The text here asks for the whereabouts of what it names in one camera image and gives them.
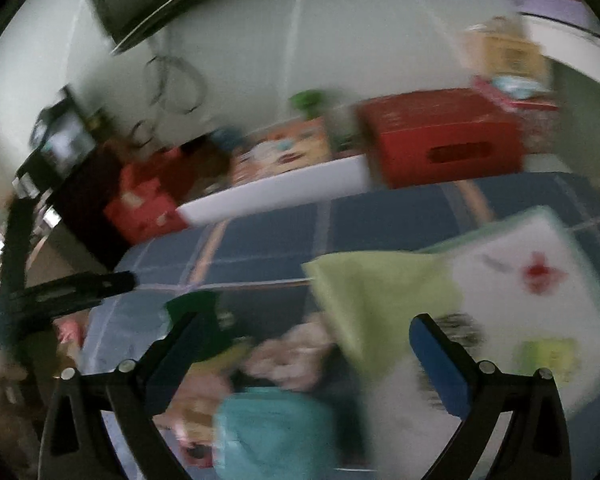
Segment black monitor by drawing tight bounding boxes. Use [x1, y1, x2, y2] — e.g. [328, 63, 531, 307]
[30, 87, 98, 181]

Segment person's left hand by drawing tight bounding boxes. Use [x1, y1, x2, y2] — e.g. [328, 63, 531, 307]
[0, 350, 43, 461]

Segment colourful toy box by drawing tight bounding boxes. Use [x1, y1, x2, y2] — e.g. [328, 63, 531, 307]
[230, 120, 331, 186]

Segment light green cloth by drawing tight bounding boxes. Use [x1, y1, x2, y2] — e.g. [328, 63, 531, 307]
[302, 252, 463, 381]

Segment beige paper box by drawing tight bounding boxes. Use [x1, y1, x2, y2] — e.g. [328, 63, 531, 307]
[462, 17, 548, 83]

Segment green dumbbell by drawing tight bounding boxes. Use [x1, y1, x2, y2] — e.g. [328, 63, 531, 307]
[290, 90, 336, 121]

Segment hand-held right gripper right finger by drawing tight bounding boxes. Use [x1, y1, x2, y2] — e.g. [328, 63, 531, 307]
[409, 313, 573, 480]

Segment yellow and green sponge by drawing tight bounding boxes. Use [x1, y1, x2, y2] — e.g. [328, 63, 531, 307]
[165, 290, 261, 376]

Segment red felt bag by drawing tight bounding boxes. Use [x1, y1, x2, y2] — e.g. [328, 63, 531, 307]
[102, 147, 191, 243]

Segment white chair back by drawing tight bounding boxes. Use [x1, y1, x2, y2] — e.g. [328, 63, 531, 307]
[176, 155, 372, 226]

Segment teal tissue pack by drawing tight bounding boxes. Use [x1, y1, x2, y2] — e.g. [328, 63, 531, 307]
[212, 387, 343, 480]

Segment black wall cables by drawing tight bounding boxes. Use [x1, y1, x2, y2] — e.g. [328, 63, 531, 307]
[145, 55, 203, 113]

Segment dark cabinet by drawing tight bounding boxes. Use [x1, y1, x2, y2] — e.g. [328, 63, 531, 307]
[15, 145, 131, 271]

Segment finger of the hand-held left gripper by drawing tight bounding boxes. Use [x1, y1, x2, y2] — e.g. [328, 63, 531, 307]
[0, 200, 31, 301]
[15, 271, 137, 317]

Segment red cardboard box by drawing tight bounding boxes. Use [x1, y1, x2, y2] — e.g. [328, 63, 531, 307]
[357, 89, 526, 188]

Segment white shelf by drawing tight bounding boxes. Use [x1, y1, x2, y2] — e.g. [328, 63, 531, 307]
[522, 12, 600, 71]

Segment leopard print scrunchie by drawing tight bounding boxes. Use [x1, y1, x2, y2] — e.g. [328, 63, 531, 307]
[430, 312, 485, 351]

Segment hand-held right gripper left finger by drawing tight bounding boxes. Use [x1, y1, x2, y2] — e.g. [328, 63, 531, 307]
[40, 310, 216, 480]

